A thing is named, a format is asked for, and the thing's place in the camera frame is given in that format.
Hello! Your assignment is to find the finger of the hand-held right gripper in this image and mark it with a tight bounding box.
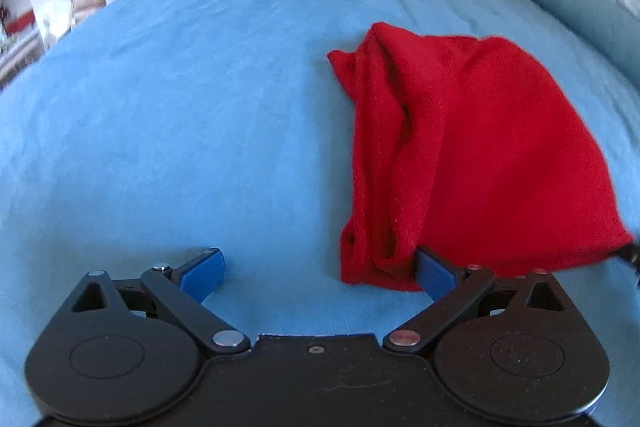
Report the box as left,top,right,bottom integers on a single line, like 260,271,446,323
612,238,640,289

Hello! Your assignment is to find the red box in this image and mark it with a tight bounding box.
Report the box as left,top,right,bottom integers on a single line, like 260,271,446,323
4,8,37,34

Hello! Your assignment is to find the red towel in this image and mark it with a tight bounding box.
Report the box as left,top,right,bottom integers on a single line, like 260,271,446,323
327,22,636,293

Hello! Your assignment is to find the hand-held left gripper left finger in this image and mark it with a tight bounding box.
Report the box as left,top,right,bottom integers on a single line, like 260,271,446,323
67,248,250,354

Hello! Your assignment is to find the long teal bolster pillow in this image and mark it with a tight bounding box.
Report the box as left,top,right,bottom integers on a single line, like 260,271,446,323
510,0,640,85

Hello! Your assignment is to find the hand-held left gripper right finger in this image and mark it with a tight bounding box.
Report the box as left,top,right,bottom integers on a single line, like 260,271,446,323
384,246,571,353

